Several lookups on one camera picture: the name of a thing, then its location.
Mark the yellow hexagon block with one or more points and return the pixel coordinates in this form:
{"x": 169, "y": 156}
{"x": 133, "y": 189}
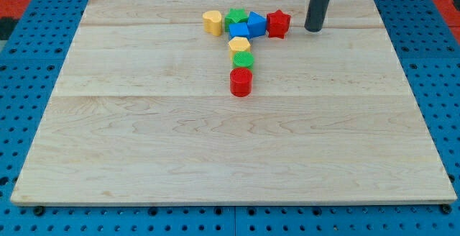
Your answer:
{"x": 238, "y": 44}

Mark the wooden board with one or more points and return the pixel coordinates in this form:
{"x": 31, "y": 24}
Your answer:
{"x": 142, "y": 114}

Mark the green cylinder block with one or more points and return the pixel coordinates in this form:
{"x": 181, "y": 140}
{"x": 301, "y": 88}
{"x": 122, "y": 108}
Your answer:
{"x": 243, "y": 59}

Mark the blue cube block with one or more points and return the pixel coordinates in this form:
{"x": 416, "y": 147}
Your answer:
{"x": 239, "y": 30}

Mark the green star block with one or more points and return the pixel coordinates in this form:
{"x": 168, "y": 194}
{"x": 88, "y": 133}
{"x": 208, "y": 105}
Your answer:
{"x": 235, "y": 16}

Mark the red star block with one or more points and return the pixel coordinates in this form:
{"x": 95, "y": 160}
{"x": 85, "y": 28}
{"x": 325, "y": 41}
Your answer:
{"x": 278, "y": 24}

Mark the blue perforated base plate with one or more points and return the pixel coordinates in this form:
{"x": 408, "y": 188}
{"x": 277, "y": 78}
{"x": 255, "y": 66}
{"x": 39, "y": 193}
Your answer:
{"x": 34, "y": 54}

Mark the red cylinder block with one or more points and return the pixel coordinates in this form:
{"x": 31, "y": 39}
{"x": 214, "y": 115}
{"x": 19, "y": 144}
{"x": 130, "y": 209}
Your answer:
{"x": 240, "y": 82}

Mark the yellow heart block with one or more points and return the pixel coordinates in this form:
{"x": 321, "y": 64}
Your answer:
{"x": 212, "y": 22}

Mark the blue triangle block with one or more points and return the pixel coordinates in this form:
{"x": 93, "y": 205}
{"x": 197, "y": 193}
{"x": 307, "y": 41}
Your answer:
{"x": 256, "y": 25}

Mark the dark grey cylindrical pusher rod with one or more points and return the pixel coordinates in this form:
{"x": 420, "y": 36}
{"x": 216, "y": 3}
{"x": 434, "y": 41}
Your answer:
{"x": 316, "y": 15}

